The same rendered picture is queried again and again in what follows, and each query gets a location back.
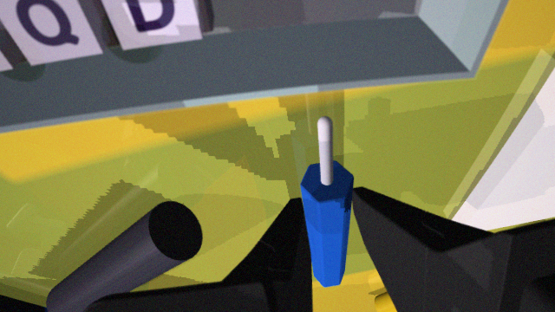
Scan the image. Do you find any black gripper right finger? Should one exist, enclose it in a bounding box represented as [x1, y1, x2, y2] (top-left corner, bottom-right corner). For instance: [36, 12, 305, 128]
[352, 187, 555, 312]

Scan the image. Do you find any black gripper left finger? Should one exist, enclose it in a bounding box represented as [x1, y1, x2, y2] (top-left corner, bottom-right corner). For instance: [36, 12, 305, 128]
[83, 198, 313, 312]

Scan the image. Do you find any blue and white stylus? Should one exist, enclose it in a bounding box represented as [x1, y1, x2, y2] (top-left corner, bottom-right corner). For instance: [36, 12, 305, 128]
[300, 116, 354, 288]

